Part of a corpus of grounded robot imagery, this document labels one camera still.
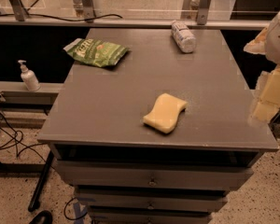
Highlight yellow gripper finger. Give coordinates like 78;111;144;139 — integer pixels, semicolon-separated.
244;27;268;55
248;65;280;127

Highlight green jalapeno chip bag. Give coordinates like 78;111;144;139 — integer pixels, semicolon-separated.
63;38;129;68

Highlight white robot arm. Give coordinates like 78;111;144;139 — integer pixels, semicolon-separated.
244;11;280;123

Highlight white pump dispenser bottle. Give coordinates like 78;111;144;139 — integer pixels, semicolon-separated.
18;60;40;91

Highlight yellow sponge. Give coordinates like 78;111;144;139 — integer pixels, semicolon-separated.
143;93;188;133

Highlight grey drawer cabinet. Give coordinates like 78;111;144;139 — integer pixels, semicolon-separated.
39;28;278;224

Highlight black stand leg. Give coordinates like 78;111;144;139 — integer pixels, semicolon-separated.
28;152;54;212

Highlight black cable under cabinet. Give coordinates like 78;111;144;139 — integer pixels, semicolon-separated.
63;197;89;221

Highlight metal window frame rail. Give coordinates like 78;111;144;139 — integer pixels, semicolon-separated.
0;0;270;30

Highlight black cable on ledge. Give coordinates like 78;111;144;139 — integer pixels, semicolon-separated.
0;0;124;23

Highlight black floor cables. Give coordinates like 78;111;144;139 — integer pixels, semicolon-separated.
0;103;49;163

